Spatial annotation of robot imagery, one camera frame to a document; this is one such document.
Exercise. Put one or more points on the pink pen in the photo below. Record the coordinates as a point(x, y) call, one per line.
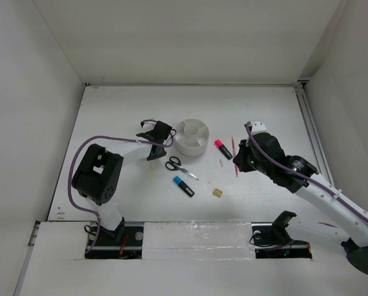
point(234, 155)

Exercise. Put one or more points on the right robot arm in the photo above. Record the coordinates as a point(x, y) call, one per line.
point(347, 235)

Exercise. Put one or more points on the aluminium rail right edge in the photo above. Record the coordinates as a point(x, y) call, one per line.
point(312, 132)

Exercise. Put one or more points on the blue cap black marker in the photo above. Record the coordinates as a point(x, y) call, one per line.
point(183, 186)

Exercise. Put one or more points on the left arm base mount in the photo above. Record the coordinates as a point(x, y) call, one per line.
point(129, 247)

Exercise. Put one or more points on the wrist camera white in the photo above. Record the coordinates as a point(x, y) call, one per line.
point(148, 121)
point(256, 127)

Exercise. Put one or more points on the tan eraser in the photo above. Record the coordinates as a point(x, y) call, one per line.
point(217, 192)

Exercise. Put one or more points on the pink cap black marker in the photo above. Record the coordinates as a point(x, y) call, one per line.
point(222, 148)

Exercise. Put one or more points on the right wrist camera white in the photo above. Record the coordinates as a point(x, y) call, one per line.
point(256, 127)

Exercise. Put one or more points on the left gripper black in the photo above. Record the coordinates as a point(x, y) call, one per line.
point(161, 154)

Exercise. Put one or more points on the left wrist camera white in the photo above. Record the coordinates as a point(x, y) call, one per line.
point(148, 121)

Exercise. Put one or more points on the yellow highlighter pen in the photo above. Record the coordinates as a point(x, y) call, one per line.
point(151, 174)

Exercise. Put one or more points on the white round divided organizer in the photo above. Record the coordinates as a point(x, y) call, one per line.
point(192, 137)

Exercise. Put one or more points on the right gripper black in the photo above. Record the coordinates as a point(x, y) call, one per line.
point(240, 158)

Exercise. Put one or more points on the black handled scissors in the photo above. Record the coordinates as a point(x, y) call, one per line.
point(174, 164)

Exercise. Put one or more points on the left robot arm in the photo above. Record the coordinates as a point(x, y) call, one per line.
point(96, 167)

